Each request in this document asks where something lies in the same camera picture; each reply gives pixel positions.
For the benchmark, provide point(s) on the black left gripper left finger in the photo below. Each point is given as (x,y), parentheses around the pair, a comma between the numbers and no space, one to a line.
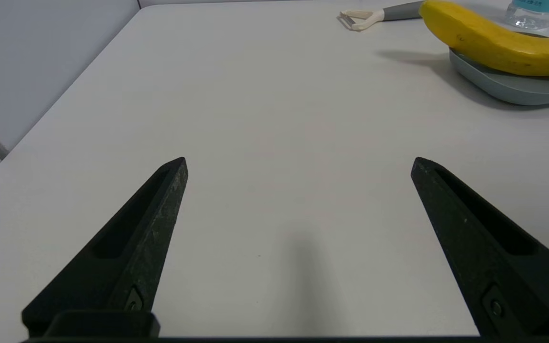
(131,247)

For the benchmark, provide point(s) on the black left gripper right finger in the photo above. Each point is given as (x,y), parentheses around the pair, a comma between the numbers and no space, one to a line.
(493,257)

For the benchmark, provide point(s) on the yellow banana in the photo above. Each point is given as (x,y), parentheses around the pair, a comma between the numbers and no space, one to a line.
(493,43)

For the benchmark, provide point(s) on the grey square dish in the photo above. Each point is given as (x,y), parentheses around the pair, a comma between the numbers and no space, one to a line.
(517,90)

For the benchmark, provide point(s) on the clear water bottle blue cap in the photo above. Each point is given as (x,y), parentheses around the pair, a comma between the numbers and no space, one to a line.
(532,16)

